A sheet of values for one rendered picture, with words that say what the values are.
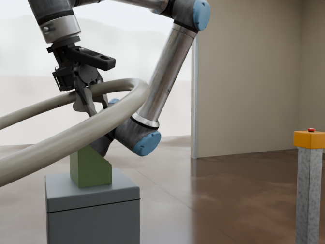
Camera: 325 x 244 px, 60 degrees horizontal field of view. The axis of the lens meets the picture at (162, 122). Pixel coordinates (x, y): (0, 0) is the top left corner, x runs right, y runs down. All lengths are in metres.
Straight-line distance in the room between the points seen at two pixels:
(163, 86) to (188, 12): 0.32
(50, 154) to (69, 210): 0.95
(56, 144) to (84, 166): 0.99
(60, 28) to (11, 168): 0.44
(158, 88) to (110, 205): 0.56
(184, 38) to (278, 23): 6.52
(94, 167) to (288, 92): 6.79
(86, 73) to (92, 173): 0.71
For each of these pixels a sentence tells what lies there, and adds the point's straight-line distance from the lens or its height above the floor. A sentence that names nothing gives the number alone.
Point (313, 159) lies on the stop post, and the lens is 1.65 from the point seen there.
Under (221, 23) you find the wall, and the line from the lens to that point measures 6.60.
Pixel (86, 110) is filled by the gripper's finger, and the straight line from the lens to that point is 0.73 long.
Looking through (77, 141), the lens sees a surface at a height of 1.20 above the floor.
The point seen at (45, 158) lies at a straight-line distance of 0.35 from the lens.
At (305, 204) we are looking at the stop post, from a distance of 1.71.
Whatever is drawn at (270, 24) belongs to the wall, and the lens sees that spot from 7.49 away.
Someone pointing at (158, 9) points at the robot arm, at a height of 1.62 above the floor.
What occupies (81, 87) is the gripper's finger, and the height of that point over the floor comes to 1.28.
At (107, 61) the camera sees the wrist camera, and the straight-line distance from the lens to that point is 0.69.
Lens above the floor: 1.25
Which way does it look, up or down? 4 degrees down
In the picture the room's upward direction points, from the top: straight up
